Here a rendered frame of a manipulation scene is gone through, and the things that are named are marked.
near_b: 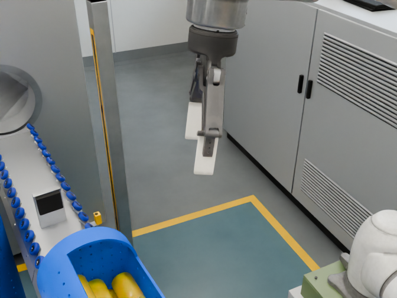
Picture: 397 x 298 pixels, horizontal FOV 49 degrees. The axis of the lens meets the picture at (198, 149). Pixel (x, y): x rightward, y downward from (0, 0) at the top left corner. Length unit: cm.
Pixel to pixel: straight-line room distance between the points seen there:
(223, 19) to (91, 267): 94
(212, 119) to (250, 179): 294
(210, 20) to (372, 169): 201
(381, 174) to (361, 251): 135
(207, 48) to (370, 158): 197
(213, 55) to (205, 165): 17
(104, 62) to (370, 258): 113
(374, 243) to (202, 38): 72
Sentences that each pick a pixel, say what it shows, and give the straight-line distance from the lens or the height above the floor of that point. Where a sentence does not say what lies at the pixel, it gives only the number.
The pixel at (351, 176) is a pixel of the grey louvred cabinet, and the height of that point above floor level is 59.
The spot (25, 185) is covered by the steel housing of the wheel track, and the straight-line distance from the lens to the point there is 207.
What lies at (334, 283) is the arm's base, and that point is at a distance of 136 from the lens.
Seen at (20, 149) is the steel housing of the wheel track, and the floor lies 93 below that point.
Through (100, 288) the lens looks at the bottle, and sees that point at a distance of 132.
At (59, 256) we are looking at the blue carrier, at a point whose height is 122.
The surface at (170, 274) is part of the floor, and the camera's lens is 280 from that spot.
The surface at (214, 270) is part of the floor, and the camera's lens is 282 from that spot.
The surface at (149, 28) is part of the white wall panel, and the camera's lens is 586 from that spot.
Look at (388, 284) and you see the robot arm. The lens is 116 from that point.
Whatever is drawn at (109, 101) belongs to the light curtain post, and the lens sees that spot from 178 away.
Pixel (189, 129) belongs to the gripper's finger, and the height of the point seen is 169.
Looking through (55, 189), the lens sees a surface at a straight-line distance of 173.
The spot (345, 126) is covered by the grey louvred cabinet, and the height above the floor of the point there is 86.
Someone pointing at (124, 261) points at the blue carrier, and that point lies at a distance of 143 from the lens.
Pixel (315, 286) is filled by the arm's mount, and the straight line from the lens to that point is 136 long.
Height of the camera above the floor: 208
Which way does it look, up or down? 32 degrees down
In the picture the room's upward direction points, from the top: straight up
